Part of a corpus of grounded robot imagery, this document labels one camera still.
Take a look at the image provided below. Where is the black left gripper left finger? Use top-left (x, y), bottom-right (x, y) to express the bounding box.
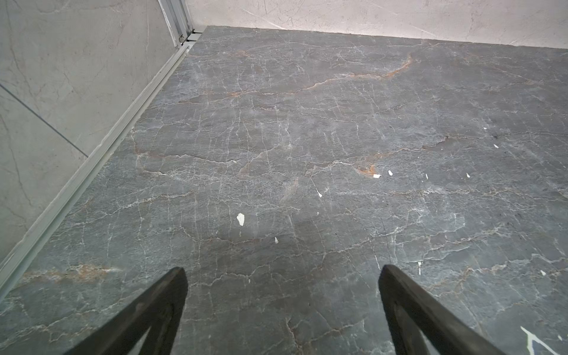
top-left (66, 267), bottom-right (188, 354)

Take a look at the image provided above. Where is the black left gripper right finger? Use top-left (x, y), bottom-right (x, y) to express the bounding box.
top-left (378, 265), bottom-right (503, 354)

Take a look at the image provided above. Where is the aluminium frame rail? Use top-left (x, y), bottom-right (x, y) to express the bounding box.
top-left (1, 1), bottom-right (195, 295)

